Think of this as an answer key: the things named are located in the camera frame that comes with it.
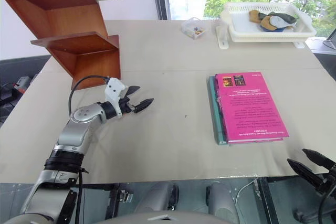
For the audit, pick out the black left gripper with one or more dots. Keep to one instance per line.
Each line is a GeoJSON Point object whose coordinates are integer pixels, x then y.
{"type": "Point", "coordinates": [127, 106]}

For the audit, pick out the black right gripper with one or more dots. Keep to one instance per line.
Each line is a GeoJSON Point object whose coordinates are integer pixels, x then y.
{"type": "Point", "coordinates": [330, 180]}

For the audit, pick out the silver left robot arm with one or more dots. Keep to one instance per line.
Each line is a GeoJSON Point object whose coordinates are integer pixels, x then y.
{"type": "Point", "coordinates": [76, 129]}

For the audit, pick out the teal hardcover book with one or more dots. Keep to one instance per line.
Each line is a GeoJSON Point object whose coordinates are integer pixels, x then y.
{"type": "Point", "coordinates": [215, 108]}

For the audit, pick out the pink hardcover book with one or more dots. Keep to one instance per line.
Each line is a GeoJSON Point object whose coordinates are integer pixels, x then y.
{"type": "Point", "coordinates": [249, 108]}

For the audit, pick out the wooden shelf unit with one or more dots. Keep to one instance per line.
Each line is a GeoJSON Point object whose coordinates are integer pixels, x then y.
{"type": "Point", "coordinates": [71, 24]}

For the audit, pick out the clear plastic box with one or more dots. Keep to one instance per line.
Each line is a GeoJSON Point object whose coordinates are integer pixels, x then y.
{"type": "Point", "coordinates": [193, 28]}

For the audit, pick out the grey rounded robot leg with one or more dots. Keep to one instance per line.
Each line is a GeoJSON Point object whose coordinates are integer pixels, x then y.
{"type": "Point", "coordinates": [157, 196]}
{"type": "Point", "coordinates": [221, 199]}

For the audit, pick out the white plastic basket stand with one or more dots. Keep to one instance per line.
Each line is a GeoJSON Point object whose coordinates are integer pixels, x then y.
{"type": "Point", "coordinates": [222, 37]}

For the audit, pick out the dark side desk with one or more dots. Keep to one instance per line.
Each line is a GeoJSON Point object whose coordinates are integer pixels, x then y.
{"type": "Point", "coordinates": [323, 53]}

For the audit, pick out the white plastic basket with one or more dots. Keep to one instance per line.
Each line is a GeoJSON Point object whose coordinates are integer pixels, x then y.
{"type": "Point", "coordinates": [239, 24]}

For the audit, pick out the black and red tool pile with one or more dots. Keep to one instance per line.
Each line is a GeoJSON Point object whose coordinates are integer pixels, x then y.
{"type": "Point", "coordinates": [14, 90]}

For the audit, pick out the dark grey side table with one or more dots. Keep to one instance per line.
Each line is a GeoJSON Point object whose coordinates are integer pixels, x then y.
{"type": "Point", "coordinates": [15, 66]}

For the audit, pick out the grey robot torso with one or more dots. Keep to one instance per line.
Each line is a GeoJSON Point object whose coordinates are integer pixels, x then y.
{"type": "Point", "coordinates": [183, 218]}

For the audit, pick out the blue cloth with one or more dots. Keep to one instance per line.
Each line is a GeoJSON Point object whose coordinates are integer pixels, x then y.
{"type": "Point", "coordinates": [273, 29]}

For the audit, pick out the white cloth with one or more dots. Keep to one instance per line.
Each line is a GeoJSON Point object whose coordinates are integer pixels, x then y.
{"type": "Point", "coordinates": [281, 22]}

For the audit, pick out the dark green cloth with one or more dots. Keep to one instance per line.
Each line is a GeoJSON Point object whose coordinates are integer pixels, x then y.
{"type": "Point", "coordinates": [286, 17]}

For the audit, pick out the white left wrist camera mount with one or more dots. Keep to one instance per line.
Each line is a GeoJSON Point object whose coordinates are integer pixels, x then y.
{"type": "Point", "coordinates": [114, 89]}

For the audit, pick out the black table frame bar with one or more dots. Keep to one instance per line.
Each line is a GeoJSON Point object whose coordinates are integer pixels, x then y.
{"type": "Point", "coordinates": [267, 200]}

